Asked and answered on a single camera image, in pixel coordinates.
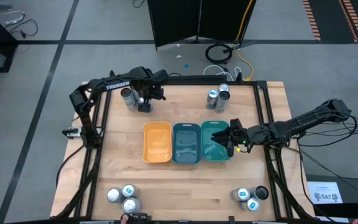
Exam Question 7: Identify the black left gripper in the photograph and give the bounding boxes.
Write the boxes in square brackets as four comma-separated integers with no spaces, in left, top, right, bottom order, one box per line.
[134,81,167,101]

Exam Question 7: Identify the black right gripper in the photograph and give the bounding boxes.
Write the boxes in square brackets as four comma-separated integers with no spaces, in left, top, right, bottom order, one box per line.
[211,119,249,146]

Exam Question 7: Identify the green plastic bin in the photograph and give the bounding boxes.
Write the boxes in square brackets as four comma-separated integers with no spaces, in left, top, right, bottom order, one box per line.
[200,120,232,163]

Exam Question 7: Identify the white tall can black lid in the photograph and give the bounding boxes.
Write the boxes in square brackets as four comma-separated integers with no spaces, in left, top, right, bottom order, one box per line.
[249,185,270,201]
[214,90,231,113]
[120,87,139,112]

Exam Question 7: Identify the dark blue plastic bin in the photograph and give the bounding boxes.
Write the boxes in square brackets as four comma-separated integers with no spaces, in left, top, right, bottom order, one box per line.
[172,123,203,165]

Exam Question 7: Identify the silver blue slim can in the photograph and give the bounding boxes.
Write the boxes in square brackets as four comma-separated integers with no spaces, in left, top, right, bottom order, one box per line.
[230,187,251,202]
[206,89,219,110]
[121,184,140,198]
[240,197,261,213]

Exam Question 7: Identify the yellow plastic bin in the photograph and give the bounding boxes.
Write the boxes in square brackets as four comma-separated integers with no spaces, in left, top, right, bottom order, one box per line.
[142,121,173,164]

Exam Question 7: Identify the long black bar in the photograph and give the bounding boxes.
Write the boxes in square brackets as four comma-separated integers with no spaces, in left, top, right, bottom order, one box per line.
[166,75,229,83]

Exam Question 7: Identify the black folding partition screen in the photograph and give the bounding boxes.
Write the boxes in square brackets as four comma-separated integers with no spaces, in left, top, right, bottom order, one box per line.
[147,0,258,50]

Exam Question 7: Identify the white paper label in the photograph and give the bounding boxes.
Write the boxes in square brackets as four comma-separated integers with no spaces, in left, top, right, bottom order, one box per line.
[308,181,344,205]

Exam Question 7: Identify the small black device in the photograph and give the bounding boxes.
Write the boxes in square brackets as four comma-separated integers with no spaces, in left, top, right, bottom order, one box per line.
[119,212,151,224]

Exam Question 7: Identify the black box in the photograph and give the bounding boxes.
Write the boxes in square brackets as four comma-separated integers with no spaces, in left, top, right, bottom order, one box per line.
[305,174,358,218]

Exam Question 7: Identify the black mat orange stripes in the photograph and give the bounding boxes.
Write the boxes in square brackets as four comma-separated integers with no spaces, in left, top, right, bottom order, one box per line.
[301,0,358,44]

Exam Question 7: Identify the black aluminium rig frame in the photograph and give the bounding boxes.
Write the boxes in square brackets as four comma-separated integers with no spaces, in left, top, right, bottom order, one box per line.
[50,70,316,224]

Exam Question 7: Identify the white coiled cable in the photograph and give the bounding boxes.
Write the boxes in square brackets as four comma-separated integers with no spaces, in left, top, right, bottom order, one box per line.
[202,63,242,82]

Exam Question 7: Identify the black coiled cable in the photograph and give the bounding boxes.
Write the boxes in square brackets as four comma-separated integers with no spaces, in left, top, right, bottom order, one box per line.
[204,42,234,65]

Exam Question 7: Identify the yellow cable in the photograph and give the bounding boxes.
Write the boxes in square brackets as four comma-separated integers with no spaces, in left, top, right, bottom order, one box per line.
[233,0,254,82]

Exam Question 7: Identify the white power strip cable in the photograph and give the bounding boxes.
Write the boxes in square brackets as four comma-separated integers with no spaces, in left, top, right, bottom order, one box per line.
[0,10,26,26]

